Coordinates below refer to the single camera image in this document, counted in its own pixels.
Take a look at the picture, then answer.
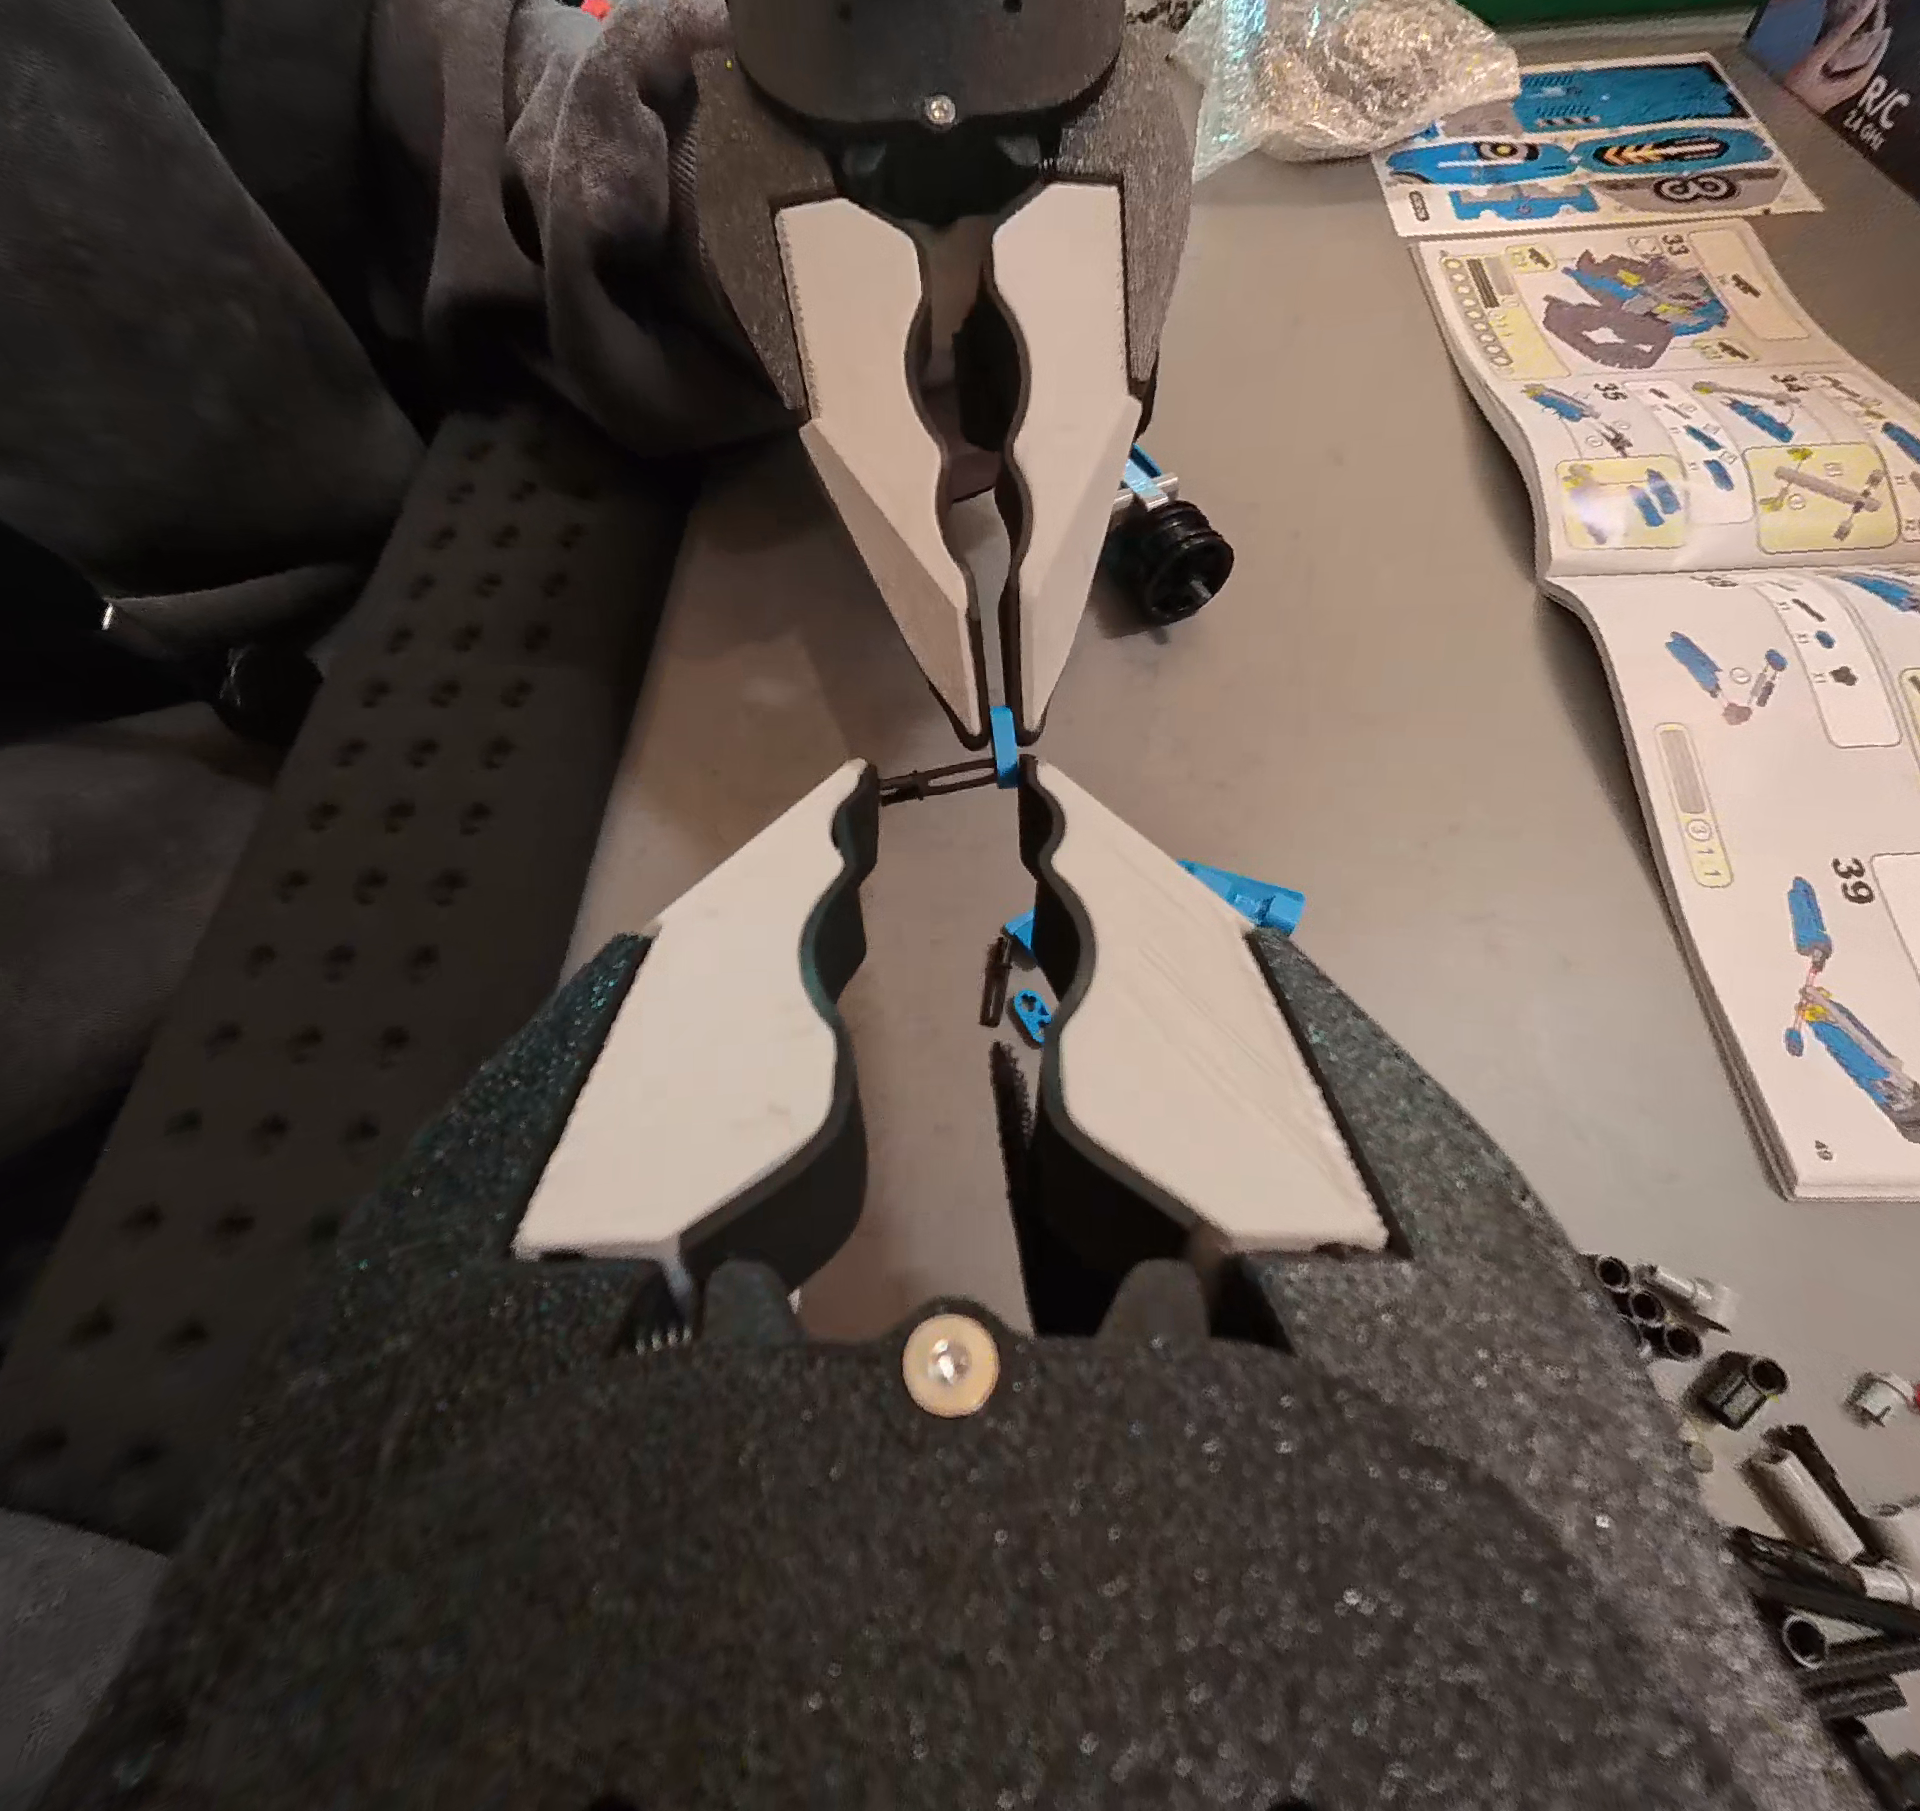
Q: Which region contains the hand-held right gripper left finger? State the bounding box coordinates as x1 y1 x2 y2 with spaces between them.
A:
513 758 877 1310

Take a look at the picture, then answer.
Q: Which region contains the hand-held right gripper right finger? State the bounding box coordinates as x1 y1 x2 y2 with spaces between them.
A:
990 761 1388 1340

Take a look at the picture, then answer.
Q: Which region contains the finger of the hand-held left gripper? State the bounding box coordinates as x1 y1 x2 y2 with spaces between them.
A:
988 178 1131 727
774 190 994 730

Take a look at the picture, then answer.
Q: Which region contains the black wheel blue beam assembly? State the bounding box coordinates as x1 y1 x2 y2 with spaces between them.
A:
1108 441 1237 625

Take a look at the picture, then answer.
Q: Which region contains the pile of small building pieces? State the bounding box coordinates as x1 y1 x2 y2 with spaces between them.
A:
1581 1247 1920 1753

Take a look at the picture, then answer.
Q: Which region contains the person's left forearm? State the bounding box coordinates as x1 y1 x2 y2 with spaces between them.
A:
368 0 768 455

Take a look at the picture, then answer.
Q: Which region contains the grey desk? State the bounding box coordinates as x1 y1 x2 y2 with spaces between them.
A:
565 16 1920 1543

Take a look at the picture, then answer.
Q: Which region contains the clear bubble wrap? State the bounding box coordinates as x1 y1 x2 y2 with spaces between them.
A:
1169 0 1526 178

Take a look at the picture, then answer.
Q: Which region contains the blue sticker sheet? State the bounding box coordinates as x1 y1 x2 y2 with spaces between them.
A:
1371 55 1823 241

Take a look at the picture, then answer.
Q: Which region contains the open instruction booklet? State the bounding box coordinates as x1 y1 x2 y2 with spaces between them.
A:
1415 218 1920 1202

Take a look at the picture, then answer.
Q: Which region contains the dark blue toy box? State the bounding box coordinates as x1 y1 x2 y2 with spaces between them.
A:
1742 0 1920 163

